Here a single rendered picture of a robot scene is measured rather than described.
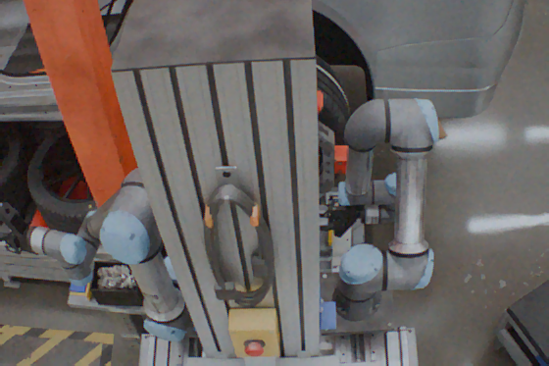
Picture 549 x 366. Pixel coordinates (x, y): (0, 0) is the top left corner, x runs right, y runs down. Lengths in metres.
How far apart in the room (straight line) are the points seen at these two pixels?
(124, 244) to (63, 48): 0.66
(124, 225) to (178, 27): 0.63
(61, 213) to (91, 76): 1.05
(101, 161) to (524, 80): 2.85
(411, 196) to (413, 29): 0.78
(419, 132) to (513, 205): 1.76
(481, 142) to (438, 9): 1.50
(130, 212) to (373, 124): 0.65
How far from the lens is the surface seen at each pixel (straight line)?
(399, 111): 1.61
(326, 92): 2.15
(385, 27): 2.25
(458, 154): 3.48
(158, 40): 0.79
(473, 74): 2.43
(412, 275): 1.74
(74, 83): 1.86
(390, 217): 2.04
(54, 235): 1.66
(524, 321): 2.54
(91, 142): 2.01
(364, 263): 1.72
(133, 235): 1.34
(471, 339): 2.83
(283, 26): 0.78
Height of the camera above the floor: 2.48
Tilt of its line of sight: 47 degrees down
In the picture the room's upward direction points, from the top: 5 degrees counter-clockwise
